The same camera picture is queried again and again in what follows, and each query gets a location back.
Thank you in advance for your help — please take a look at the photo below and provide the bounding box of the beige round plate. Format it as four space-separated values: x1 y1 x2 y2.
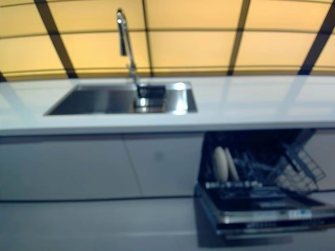
213 146 229 182
225 147 240 182

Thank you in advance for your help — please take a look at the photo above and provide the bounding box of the black dishwasher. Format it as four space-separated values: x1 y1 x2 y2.
194 129 335 240

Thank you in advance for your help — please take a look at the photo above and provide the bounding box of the black sink dish rack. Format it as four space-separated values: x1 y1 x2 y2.
133 84 168 113

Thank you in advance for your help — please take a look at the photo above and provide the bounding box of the white cabinet door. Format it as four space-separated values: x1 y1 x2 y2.
0 133 143 201
122 132 205 197

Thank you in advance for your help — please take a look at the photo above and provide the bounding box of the stainless steel sink basin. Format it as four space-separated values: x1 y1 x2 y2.
43 81 198 117

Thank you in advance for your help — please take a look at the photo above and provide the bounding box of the yellow backlit panel window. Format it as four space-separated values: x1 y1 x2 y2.
0 0 335 82

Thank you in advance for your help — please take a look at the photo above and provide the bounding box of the chrome gooseneck kitchen faucet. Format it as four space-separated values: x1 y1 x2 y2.
116 9 139 85

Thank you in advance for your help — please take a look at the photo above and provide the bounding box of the black wire dishwasher rack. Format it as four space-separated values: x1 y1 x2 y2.
205 142 327 195

